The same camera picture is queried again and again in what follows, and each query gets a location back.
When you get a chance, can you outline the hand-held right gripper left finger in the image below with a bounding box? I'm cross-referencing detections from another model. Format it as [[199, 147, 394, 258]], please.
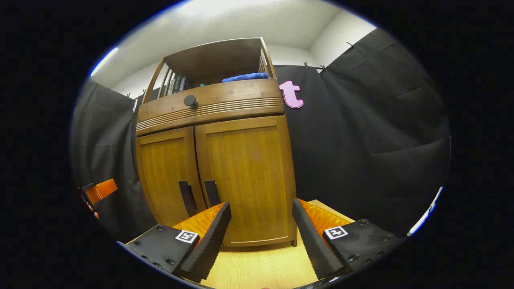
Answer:
[[116, 201, 233, 283]]

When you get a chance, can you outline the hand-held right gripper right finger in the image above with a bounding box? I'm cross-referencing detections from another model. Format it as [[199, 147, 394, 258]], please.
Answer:
[[292, 198, 405, 281]]

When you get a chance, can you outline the long ceiling light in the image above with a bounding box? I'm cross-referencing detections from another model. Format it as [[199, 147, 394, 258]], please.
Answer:
[[90, 47, 119, 77]]

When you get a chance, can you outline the wooden cabinet drawer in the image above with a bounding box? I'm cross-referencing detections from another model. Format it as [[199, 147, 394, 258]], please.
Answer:
[[136, 79, 285, 136]]

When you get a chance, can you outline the blue folded towel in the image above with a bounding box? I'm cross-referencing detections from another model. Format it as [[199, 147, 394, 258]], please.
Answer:
[[222, 72, 269, 83]]

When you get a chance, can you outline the black backdrop cloth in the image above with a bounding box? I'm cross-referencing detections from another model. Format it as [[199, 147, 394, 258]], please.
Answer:
[[70, 28, 451, 242]]

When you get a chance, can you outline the wooden shoe cabinet door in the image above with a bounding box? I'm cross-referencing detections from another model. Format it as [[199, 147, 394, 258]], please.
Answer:
[[195, 115, 298, 247], [136, 126, 207, 227]]

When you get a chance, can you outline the wooden double-door shoe cabinet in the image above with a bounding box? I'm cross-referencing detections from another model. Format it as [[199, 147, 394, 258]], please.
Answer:
[[135, 37, 298, 247]]

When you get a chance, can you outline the black door handle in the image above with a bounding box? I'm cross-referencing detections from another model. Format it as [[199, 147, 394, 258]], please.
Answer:
[[179, 181, 198, 218], [204, 180, 221, 208]]

